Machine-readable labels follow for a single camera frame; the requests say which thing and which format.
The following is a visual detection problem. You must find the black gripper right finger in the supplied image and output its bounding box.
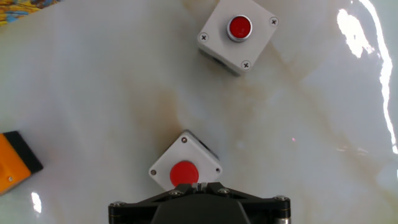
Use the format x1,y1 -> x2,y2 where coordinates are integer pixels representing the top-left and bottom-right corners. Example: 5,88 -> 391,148
206,182 -> 292,224

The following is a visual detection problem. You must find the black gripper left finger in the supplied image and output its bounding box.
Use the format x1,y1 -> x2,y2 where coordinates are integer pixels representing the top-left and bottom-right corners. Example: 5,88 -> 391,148
108,182 -> 195,224

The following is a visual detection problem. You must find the white box raised red button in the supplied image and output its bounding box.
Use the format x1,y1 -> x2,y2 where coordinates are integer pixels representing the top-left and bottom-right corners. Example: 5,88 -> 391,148
148,129 -> 223,192

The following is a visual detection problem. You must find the orange box red mushroom button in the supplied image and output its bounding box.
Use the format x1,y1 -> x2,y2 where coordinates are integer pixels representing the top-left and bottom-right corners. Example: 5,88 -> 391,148
0,130 -> 44,196

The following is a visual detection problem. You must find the grey box red button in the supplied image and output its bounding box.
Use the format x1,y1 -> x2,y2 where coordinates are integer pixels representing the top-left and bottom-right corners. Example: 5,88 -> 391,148
197,0 -> 280,77

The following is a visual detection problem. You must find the marble pattern mat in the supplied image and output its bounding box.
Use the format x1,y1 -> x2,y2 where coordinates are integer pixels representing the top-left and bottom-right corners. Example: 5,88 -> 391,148
0,0 -> 398,224

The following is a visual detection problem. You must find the blue starry painting cloth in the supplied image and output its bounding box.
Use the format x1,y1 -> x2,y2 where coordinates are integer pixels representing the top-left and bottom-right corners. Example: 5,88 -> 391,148
0,0 -> 62,27

